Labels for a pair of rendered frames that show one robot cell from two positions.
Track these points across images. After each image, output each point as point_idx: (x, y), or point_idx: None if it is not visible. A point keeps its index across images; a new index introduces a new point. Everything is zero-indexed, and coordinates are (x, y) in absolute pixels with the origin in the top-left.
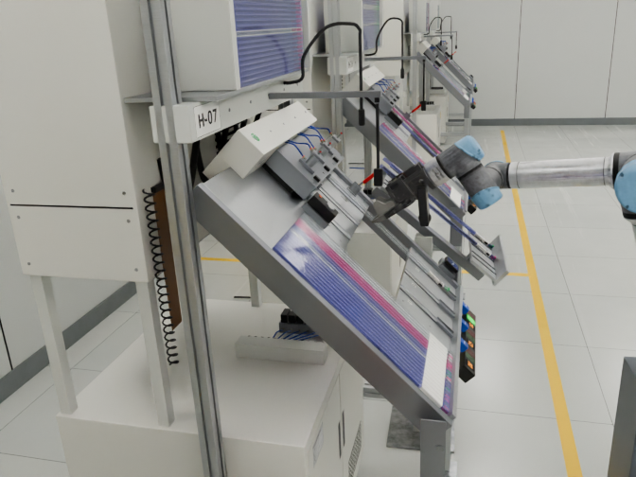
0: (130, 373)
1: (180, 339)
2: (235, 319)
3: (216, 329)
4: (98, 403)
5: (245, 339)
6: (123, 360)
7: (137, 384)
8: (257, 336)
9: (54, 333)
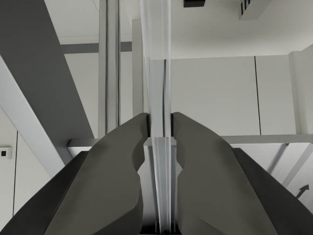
0: (257, 47)
1: (210, 43)
2: (172, 27)
3: (194, 31)
4: (293, 46)
5: (250, 15)
6: (237, 54)
7: (276, 40)
8: (210, 1)
9: (304, 102)
